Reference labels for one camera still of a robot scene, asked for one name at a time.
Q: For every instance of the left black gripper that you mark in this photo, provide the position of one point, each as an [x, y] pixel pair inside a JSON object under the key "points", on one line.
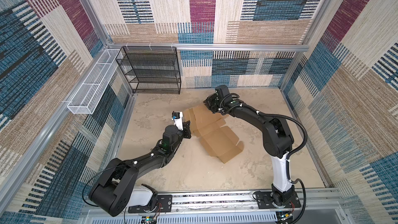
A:
{"points": [[185, 130]]}

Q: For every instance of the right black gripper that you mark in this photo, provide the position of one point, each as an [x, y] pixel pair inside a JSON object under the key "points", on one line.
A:
{"points": [[208, 101]]}

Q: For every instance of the brown cardboard box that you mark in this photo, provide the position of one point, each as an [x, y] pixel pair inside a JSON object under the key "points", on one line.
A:
{"points": [[214, 135]]}

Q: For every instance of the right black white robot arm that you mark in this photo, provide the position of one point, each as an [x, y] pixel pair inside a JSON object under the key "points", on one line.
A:
{"points": [[276, 136]]}

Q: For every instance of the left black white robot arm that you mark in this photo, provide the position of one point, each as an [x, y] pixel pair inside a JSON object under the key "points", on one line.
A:
{"points": [[115, 189]]}

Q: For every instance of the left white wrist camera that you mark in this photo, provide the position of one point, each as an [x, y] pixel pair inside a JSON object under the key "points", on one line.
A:
{"points": [[177, 118]]}

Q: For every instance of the black wire shelf rack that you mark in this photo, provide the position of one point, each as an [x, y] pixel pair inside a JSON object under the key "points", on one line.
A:
{"points": [[153, 70]]}

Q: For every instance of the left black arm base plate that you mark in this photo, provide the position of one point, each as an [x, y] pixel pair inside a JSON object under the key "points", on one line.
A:
{"points": [[158, 203]]}

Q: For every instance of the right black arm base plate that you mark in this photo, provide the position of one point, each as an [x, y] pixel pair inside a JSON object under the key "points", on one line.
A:
{"points": [[274, 200]]}

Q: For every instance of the white wire mesh basket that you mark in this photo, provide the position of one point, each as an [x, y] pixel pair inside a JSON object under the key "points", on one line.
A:
{"points": [[88, 95]]}

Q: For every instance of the aluminium front rail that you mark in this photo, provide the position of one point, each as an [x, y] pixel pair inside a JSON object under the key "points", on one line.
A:
{"points": [[323, 206]]}

